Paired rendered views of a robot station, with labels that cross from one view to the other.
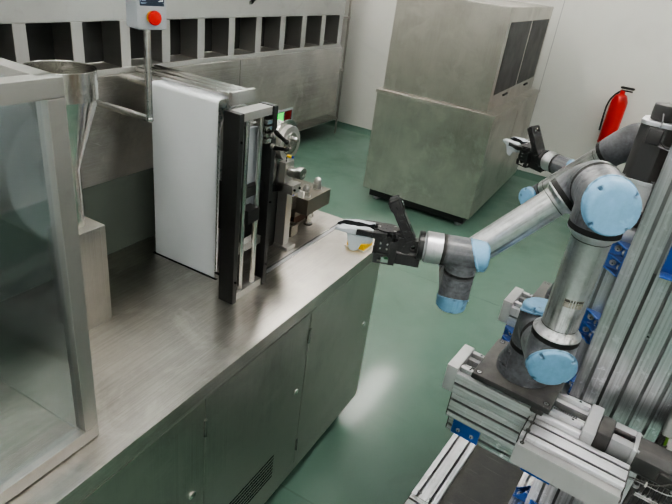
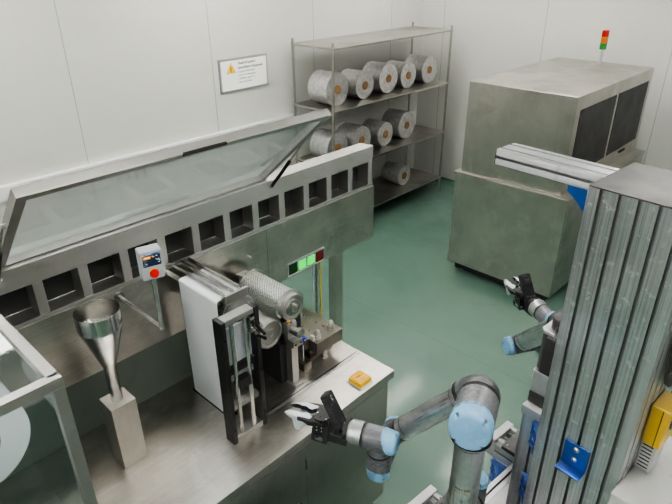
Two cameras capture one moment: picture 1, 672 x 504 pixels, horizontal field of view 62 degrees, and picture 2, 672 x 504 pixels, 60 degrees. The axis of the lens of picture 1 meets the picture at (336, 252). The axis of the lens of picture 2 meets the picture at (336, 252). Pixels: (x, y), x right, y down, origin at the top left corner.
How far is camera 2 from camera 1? 0.92 m
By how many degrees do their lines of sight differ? 16
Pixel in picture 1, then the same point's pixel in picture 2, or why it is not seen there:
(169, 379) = not seen: outside the picture
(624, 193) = (474, 421)
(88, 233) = (123, 406)
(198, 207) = (214, 367)
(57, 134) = (61, 405)
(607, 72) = not seen: outside the picture
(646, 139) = (545, 346)
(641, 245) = (544, 435)
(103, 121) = (149, 306)
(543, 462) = not seen: outside the picture
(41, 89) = (48, 388)
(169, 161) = (194, 332)
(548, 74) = (657, 132)
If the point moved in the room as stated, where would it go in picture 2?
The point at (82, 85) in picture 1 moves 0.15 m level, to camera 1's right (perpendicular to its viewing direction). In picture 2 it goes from (107, 325) to (149, 333)
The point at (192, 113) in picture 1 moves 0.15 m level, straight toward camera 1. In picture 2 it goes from (203, 306) to (193, 330)
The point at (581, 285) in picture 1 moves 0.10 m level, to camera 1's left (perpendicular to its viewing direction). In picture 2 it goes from (463, 478) to (428, 470)
